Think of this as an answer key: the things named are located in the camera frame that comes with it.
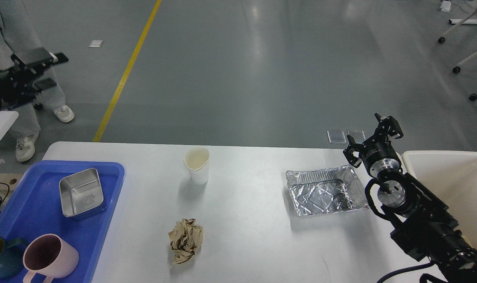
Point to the stainless steel rectangular container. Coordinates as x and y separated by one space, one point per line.
81 195

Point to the person in light jeans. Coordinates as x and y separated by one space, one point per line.
17 34

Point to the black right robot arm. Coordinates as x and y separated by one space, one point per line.
423 227

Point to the clear floor plate left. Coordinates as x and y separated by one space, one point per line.
336 137

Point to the pink mug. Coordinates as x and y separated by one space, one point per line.
51 256

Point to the crumpled brown paper ball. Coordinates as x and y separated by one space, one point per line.
185 240

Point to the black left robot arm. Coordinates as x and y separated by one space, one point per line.
20 84

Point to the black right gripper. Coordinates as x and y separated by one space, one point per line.
381 155

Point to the aluminium foil tray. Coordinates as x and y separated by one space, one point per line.
326 191

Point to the white paper cup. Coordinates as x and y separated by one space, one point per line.
196 160

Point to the white paper on floor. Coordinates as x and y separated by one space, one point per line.
96 43

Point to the white plastic bin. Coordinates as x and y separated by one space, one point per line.
452 177

